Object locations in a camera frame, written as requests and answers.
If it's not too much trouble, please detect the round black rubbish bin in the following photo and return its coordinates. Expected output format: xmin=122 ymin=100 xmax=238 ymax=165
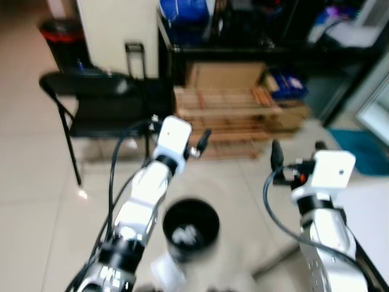
xmin=162 ymin=197 xmax=221 ymax=263

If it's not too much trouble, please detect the black bin with red rim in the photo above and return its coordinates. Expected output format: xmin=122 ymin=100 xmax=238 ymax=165
xmin=39 ymin=18 xmax=92 ymax=72

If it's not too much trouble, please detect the wooden slat rack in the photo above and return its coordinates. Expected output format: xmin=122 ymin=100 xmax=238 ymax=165
xmin=174 ymin=85 xmax=284 ymax=161

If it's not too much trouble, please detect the blue floor mat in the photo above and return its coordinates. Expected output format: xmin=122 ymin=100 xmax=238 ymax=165
xmin=328 ymin=128 xmax=389 ymax=177

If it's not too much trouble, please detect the grey framed glass door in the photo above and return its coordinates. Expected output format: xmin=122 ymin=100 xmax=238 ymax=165
xmin=353 ymin=55 xmax=389 ymax=145

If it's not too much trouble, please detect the brown cardboard box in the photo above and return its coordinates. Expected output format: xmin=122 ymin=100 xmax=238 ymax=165
xmin=185 ymin=61 xmax=269 ymax=91

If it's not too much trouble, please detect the blue printed packet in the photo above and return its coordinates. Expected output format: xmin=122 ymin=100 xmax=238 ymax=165
xmin=267 ymin=70 xmax=308 ymax=101

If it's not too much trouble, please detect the crumpled white paper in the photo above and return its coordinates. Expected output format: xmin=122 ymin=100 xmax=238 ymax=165
xmin=172 ymin=224 xmax=202 ymax=245

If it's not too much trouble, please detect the white table with black edge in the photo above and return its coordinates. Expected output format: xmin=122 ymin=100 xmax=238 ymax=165
xmin=333 ymin=178 xmax=389 ymax=291

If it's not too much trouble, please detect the black work table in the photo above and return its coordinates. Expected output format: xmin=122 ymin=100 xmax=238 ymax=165
xmin=157 ymin=0 xmax=389 ymax=125

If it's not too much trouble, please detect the white device on table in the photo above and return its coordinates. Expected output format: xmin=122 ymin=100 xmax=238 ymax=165
xmin=306 ymin=0 xmax=389 ymax=50

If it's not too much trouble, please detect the flat white paper scrap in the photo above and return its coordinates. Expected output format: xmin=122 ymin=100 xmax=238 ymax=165
xmin=150 ymin=252 xmax=187 ymax=291

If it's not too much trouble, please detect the blue storage box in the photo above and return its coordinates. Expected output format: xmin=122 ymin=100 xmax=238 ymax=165
xmin=159 ymin=0 xmax=211 ymax=37

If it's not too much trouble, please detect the cream white board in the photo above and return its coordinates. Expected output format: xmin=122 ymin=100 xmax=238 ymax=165
xmin=76 ymin=0 xmax=162 ymax=80

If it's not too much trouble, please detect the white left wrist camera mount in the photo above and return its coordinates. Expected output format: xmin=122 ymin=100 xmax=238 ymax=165
xmin=152 ymin=116 xmax=193 ymax=160

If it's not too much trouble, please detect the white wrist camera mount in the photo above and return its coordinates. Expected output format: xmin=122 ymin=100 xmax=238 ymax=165
xmin=152 ymin=116 xmax=193 ymax=160
xmin=291 ymin=150 xmax=357 ymax=203

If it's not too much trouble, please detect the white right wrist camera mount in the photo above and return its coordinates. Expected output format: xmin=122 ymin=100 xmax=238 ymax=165
xmin=291 ymin=150 xmax=357 ymax=203

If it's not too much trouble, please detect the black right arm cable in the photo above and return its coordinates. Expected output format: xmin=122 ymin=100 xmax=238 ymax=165
xmin=263 ymin=164 xmax=371 ymax=287

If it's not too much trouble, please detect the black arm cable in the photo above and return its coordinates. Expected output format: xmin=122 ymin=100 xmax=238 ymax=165
xmin=263 ymin=164 xmax=371 ymax=287
xmin=64 ymin=119 xmax=162 ymax=292

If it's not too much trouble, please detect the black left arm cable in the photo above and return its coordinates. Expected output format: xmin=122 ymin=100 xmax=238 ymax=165
xmin=64 ymin=119 xmax=162 ymax=292

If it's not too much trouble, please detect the black trolley handle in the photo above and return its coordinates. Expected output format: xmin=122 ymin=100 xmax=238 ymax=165
xmin=124 ymin=41 xmax=148 ymax=80

